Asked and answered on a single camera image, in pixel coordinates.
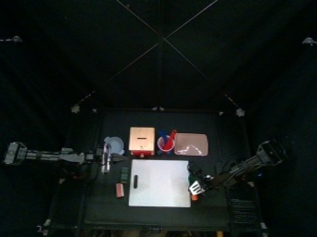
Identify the salmon pink block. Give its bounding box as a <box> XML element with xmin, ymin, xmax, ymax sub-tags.
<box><xmin>115</xmin><ymin>182</ymin><xmax>126</xmax><ymax>199</ymax></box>

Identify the copper orange box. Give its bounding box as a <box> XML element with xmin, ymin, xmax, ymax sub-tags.
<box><xmin>127</xmin><ymin>126</ymin><xmax>158</xmax><ymax>158</ymax></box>

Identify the black ribbed cable chain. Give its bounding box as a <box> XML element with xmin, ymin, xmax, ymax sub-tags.
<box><xmin>229</xmin><ymin>197</ymin><xmax>259</xmax><ymax>231</ymax></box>

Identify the small dark green block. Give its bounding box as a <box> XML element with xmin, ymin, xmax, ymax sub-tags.
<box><xmin>120</xmin><ymin>167</ymin><xmax>130</xmax><ymax>184</ymax></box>

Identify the blue toy utensil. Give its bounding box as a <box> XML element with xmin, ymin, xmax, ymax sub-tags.
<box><xmin>158</xmin><ymin>130</ymin><xmax>171</xmax><ymax>146</ymax></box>

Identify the blue cloth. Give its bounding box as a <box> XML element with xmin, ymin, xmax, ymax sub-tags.
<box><xmin>103</xmin><ymin>135</ymin><xmax>126</xmax><ymax>156</ymax></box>

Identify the silver cloth clamp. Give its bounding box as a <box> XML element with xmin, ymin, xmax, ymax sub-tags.
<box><xmin>0</xmin><ymin>35</ymin><xmax>24</xmax><ymax>44</ymax></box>
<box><xmin>301</xmin><ymin>36</ymin><xmax>317</xmax><ymax>46</ymax></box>

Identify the white cutting board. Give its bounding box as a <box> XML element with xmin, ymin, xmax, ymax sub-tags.
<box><xmin>127</xmin><ymin>158</ymin><xmax>192</xmax><ymax>208</ymax></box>

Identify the clear tray with red item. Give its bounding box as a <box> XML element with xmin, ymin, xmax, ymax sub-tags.
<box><xmin>174</xmin><ymin>132</ymin><xmax>208</xmax><ymax>157</ymax></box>

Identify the red toy utensil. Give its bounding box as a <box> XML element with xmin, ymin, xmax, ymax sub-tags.
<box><xmin>164</xmin><ymin>129</ymin><xmax>178</xmax><ymax>150</ymax></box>

